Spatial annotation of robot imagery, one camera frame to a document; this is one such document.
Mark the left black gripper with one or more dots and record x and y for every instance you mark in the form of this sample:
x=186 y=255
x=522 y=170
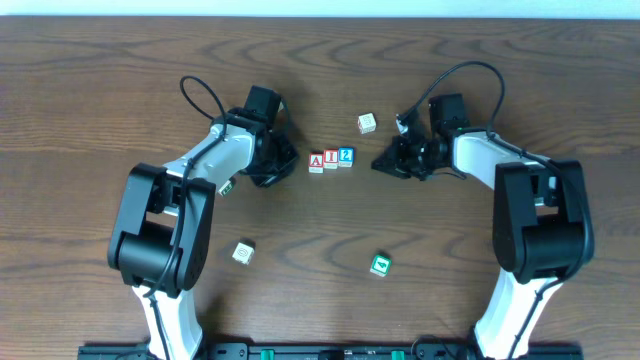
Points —
x=279 y=163

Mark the white block red side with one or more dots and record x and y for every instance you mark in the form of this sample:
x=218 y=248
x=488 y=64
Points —
x=366 y=123

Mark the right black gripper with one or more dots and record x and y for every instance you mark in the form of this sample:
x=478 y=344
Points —
x=404 y=158

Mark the red letter I block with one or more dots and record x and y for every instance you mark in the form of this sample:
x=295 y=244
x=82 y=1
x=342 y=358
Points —
x=331 y=158

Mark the red letter A block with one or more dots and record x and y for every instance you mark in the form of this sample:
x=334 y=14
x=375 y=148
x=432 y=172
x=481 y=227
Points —
x=316 y=163

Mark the green number 4 block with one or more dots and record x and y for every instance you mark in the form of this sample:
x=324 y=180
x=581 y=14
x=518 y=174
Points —
x=380 y=265

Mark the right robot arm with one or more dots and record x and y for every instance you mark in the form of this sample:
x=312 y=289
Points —
x=541 y=233

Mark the white block engraved circle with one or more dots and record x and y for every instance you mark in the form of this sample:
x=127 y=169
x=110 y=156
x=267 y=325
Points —
x=243 y=253

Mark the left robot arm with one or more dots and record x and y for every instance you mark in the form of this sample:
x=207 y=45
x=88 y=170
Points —
x=162 y=230

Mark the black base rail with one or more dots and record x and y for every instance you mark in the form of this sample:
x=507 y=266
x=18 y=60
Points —
x=242 y=351

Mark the white block green side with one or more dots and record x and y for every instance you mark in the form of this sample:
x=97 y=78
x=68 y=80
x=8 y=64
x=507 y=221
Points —
x=227 y=187

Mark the blue number 2 block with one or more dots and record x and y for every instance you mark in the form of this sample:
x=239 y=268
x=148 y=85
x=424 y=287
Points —
x=346 y=157

